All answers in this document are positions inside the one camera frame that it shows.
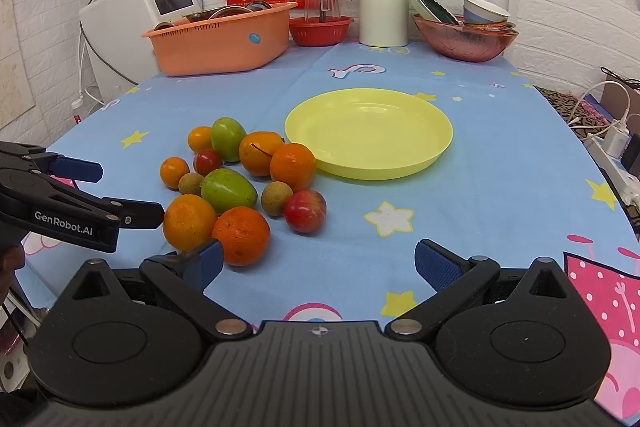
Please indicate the orange plastic basket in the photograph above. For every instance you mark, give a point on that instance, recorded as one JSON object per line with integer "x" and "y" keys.
{"x": 233, "y": 43}

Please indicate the red plastic basket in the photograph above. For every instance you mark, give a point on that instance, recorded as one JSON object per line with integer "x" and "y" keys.
{"x": 314, "y": 32}

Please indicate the white power strip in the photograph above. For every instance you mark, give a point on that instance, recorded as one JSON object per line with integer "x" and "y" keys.
{"x": 625, "y": 184}

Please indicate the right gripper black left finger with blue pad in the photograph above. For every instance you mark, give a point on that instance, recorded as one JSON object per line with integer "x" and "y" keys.
{"x": 181, "y": 279}

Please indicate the small orange tangerine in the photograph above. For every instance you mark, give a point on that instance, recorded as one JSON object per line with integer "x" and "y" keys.
{"x": 172, "y": 170}

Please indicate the person's left hand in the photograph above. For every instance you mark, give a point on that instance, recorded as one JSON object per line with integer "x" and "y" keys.
{"x": 11, "y": 260}

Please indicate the yellow plastic plate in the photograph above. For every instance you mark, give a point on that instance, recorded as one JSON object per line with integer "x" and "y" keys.
{"x": 369, "y": 134}

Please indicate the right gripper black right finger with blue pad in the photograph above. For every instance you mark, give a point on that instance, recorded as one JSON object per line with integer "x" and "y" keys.
{"x": 459, "y": 283}

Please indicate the brown longan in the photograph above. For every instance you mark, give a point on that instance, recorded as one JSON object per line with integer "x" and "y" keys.
{"x": 190, "y": 183}
{"x": 274, "y": 197}

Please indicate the cardboard box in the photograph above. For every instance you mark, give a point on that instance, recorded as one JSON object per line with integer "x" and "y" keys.
{"x": 616, "y": 97}

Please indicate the large orange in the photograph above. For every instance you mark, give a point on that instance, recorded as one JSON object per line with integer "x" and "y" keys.
{"x": 188, "y": 223}

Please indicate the white countertop appliance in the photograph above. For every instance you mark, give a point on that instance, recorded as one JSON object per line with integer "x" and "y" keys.
{"x": 121, "y": 56}

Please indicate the small orange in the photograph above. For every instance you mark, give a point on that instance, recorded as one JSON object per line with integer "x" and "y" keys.
{"x": 199, "y": 139}

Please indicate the green-lined white bowl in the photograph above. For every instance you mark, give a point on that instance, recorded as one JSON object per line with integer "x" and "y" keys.
{"x": 433, "y": 11}

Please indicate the red apple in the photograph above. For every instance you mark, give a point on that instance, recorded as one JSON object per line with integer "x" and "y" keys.
{"x": 305, "y": 211}

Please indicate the round orange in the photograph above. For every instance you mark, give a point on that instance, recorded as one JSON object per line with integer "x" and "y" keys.
{"x": 293, "y": 164}

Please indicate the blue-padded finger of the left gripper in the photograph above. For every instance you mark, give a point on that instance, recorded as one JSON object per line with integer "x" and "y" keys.
{"x": 73, "y": 169}

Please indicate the green mango back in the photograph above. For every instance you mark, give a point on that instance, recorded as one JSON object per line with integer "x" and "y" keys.
{"x": 226, "y": 136}

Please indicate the white and blue bowl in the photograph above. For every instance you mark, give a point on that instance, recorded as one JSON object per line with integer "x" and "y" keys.
{"x": 482, "y": 12}

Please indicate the small red tomato fruit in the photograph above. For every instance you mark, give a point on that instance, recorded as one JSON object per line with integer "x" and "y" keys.
{"x": 206, "y": 161}

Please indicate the blue star-print tablecloth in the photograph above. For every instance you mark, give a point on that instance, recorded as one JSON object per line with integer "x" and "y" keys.
{"x": 515, "y": 184}

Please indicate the pink glass bowl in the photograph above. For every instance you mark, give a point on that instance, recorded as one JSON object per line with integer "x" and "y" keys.
{"x": 463, "y": 42}

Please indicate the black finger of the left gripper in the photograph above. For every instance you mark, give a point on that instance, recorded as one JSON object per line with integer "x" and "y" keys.
{"x": 135, "y": 214}

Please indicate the orange with dark stem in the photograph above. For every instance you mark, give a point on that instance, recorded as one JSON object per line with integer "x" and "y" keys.
{"x": 256, "y": 151}

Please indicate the green mango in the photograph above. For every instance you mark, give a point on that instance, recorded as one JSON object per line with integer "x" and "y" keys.
{"x": 225, "y": 189}
{"x": 226, "y": 136}

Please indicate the white charger plug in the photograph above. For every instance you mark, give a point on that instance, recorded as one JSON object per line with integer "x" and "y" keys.
{"x": 616, "y": 139}

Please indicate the green mango front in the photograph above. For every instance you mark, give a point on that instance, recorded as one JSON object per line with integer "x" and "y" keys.
{"x": 225, "y": 189}

